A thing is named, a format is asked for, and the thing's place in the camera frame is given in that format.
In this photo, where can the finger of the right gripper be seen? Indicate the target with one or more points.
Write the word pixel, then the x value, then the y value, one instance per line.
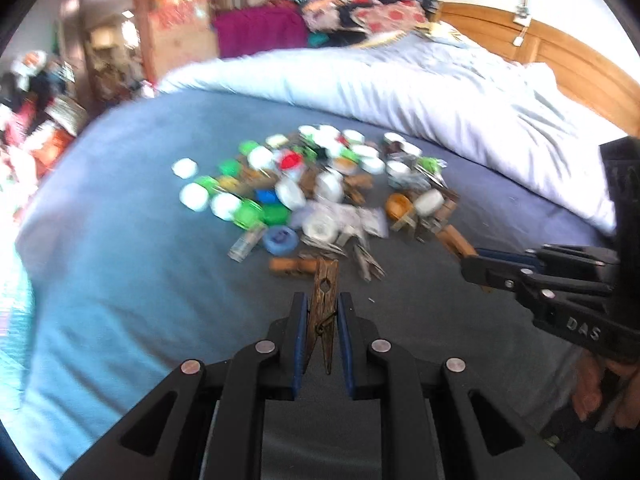
pixel 528 259
pixel 503 275

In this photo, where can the cardboard box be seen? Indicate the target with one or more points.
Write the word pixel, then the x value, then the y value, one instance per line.
pixel 181 34

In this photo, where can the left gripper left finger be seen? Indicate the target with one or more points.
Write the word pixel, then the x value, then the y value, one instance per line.
pixel 205 421

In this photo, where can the dark maroon cap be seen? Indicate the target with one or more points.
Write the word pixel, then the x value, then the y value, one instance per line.
pixel 394 148

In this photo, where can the magenta cloth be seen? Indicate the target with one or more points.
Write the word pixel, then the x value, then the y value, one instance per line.
pixel 258 29

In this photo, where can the white folded duvet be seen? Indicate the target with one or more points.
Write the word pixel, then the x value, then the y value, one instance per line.
pixel 505 116

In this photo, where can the green flip cap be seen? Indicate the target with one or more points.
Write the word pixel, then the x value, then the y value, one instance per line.
pixel 431 165

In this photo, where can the wooden headboard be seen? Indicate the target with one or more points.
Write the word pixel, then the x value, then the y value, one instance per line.
pixel 582 74

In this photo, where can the blue bottle cap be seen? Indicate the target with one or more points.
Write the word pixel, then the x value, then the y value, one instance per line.
pixel 280 241

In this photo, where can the orange bottle cap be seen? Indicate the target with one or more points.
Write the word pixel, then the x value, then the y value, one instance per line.
pixel 397 205

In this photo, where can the floral patterned cloth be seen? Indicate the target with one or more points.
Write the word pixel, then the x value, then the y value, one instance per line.
pixel 370 17

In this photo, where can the brown wooden clothespin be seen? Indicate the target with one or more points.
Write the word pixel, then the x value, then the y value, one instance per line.
pixel 321 314

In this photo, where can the clutter pile on chair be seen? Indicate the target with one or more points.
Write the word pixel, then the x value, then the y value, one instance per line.
pixel 39 121

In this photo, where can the blue bed sheet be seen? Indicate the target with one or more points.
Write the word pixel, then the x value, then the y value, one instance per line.
pixel 129 282

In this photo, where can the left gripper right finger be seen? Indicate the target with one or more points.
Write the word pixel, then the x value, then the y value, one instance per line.
pixel 438 420

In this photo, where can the light wooden clothespin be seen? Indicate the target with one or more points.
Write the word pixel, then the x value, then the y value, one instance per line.
pixel 456 243

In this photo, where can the large white bottle cap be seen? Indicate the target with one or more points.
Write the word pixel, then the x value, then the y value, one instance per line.
pixel 428 203

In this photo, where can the red bottle cap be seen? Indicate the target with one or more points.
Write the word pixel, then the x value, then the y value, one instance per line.
pixel 290 161

